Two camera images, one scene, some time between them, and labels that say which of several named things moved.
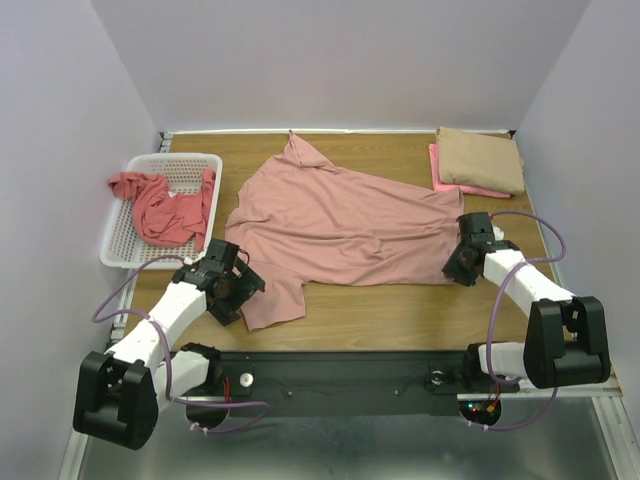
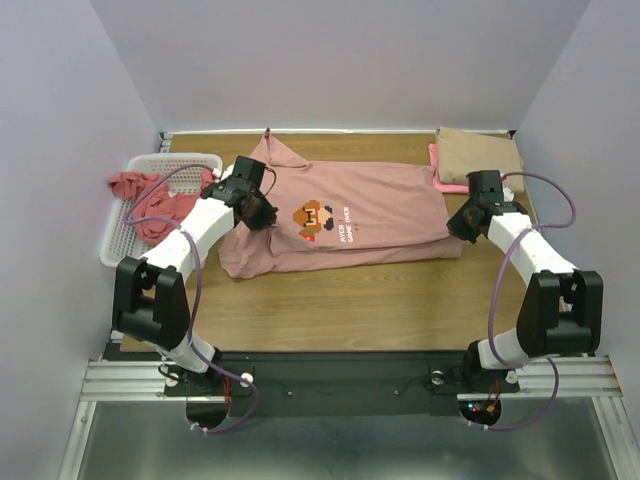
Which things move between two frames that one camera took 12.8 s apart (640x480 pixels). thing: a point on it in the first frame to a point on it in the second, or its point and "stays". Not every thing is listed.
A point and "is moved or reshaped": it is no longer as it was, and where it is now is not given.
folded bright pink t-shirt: [439, 185] stays
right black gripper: [454, 267] to [466, 221]
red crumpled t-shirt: [164, 218] stays
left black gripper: [248, 285] to [269, 215]
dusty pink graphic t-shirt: [303, 223] is moved or reshaped
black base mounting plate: [351, 383] stays
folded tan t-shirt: [483, 160] stays
